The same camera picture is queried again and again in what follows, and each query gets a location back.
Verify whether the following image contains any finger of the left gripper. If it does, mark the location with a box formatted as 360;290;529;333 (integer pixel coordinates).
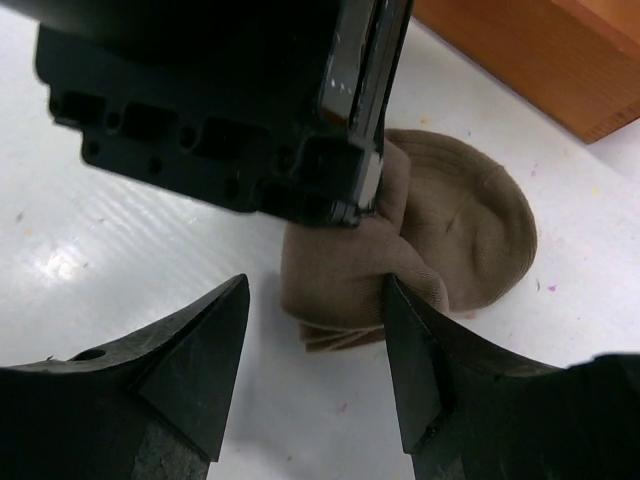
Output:
319;1;413;225

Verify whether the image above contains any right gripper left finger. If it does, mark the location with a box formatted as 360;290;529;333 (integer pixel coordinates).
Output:
1;274;250;479

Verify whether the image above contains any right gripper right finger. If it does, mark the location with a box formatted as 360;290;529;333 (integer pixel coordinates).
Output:
383;276;639;480

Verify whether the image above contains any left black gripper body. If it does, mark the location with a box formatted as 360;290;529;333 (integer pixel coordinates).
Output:
9;1;350;225

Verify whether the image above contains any tan sock with maroon cuff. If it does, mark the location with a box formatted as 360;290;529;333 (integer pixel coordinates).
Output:
280;129;537;352

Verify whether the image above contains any orange wooden compartment tray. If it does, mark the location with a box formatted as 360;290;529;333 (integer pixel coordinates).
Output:
413;0;639;144

